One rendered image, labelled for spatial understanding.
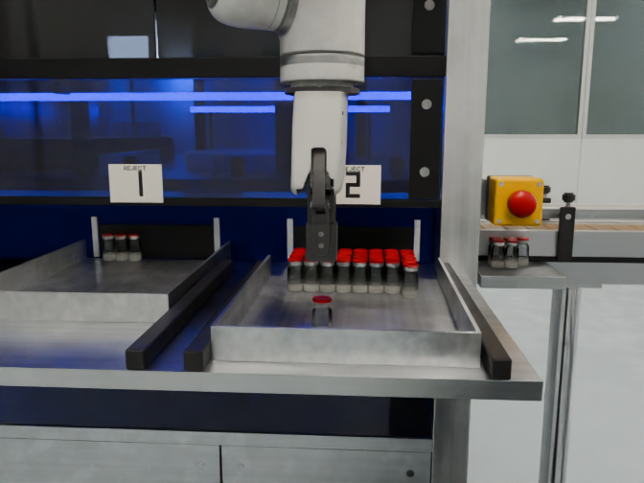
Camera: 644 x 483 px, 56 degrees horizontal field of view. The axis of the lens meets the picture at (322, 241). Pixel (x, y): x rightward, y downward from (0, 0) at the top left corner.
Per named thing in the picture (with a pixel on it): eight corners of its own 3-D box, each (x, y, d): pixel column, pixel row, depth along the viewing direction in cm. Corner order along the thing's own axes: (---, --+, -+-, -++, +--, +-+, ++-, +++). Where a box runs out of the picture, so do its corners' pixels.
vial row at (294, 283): (288, 287, 85) (287, 256, 85) (416, 290, 84) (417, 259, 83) (286, 292, 83) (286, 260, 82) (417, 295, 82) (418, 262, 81)
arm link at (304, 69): (286, 63, 65) (286, 92, 65) (274, 52, 56) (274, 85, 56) (364, 63, 64) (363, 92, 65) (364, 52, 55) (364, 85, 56)
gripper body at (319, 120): (290, 84, 65) (291, 188, 67) (277, 75, 55) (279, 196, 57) (359, 84, 65) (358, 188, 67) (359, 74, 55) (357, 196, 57)
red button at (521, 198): (503, 215, 92) (505, 189, 91) (530, 215, 92) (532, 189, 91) (509, 218, 88) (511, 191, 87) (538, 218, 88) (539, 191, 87)
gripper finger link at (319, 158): (314, 124, 59) (317, 160, 63) (310, 187, 55) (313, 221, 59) (326, 124, 59) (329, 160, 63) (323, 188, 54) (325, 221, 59)
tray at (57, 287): (84, 259, 106) (83, 239, 105) (231, 261, 104) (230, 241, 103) (-43, 318, 72) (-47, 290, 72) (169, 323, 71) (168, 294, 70)
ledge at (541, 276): (465, 267, 108) (466, 257, 107) (540, 268, 107) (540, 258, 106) (480, 287, 94) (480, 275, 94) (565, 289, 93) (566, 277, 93)
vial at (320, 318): (312, 335, 66) (312, 297, 65) (333, 335, 66) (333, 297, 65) (310, 342, 64) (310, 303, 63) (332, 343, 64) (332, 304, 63)
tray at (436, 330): (268, 277, 93) (267, 254, 92) (439, 280, 91) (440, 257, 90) (211, 359, 59) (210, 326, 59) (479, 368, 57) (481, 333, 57)
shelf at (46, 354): (57, 269, 107) (57, 258, 106) (459, 275, 102) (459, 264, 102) (-183, 380, 59) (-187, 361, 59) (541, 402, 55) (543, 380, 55)
